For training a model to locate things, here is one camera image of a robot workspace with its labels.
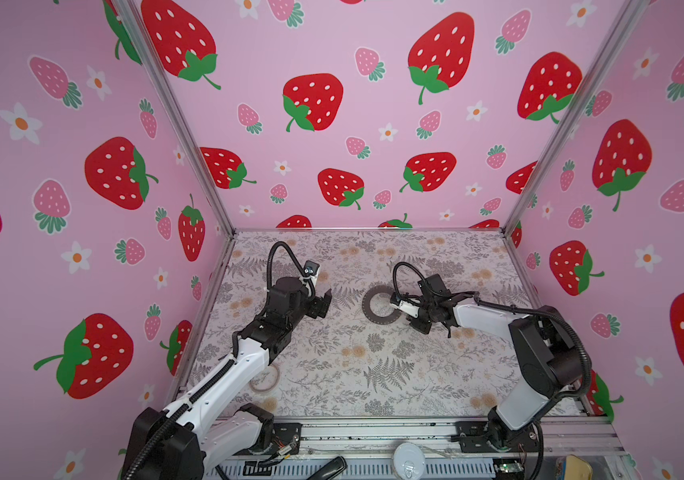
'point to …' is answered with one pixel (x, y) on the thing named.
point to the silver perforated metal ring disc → (366, 305)
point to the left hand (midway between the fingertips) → (314, 282)
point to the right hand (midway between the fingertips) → (411, 313)
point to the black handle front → (330, 469)
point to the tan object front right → (577, 469)
